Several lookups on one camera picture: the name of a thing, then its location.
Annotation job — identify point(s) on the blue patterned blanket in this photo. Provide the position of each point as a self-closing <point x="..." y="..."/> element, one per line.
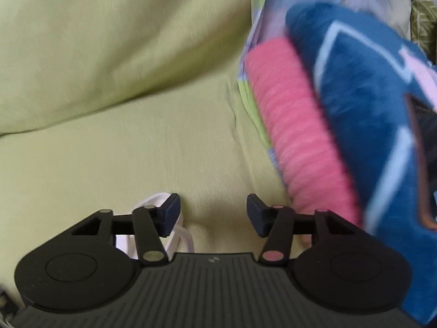
<point x="407" y="223"/>

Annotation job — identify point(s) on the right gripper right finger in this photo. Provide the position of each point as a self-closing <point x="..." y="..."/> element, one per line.
<point x="278" y="224"/>

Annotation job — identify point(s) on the patchwork quilt cover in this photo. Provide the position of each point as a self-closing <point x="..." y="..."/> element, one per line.
<point x="307" y="0"/>

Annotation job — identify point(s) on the white printed canvas tote bag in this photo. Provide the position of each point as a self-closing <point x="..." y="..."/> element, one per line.
<point x="179" y="234"/>

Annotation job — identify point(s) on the pink knitted blanket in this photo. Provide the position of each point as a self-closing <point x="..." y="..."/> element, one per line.
<point x="313" y="172"/>

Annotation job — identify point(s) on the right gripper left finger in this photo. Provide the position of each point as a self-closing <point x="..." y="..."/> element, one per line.
<point x="147" y="224"/>

